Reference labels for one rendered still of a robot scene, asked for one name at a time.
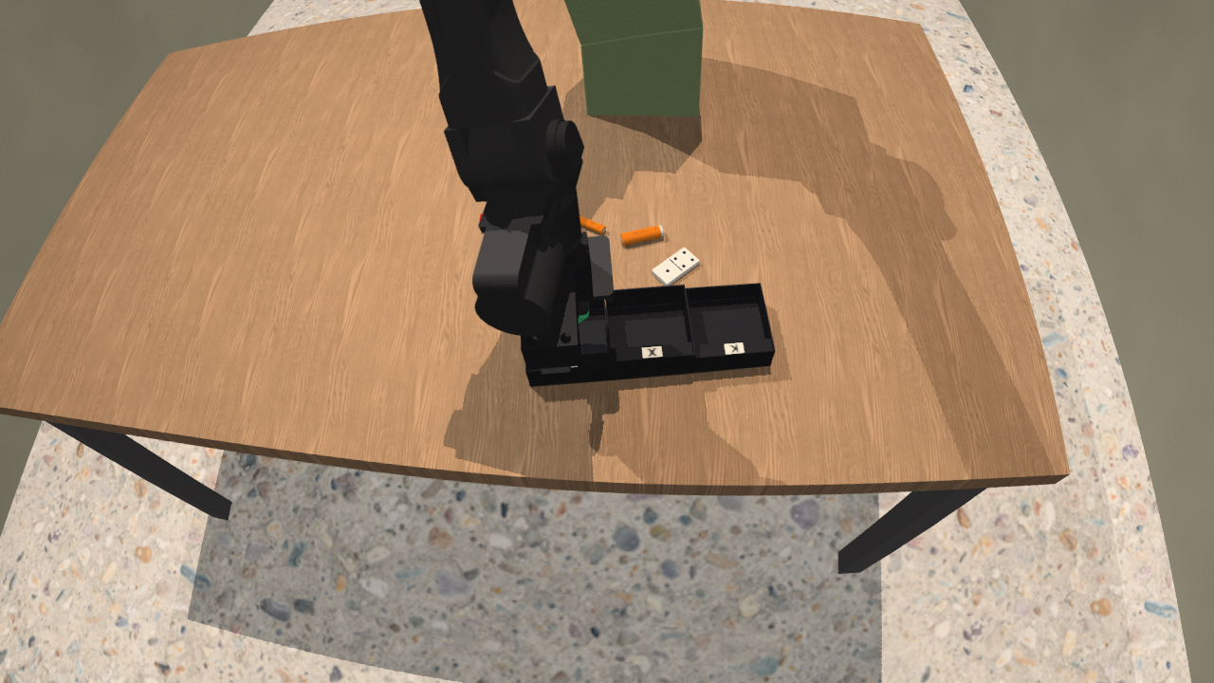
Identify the black rack of three bins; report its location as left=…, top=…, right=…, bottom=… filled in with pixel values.
left=524, top=283, right=775, bottom=387

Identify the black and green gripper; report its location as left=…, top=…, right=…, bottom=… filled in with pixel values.
left=567, top=228, right=615, bottom=323

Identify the orange aaa battery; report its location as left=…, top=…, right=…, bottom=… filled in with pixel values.
left=580, top=217, right=606, bottom=234

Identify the white domino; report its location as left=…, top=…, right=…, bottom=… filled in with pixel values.
left=652, top=247, right=699, bottom=286

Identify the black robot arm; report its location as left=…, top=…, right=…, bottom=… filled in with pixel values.
left=419, top=0, right=594, bottom=374

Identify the orange aa battery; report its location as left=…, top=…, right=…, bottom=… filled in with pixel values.
left=620, top=226, right=664, bottom=246

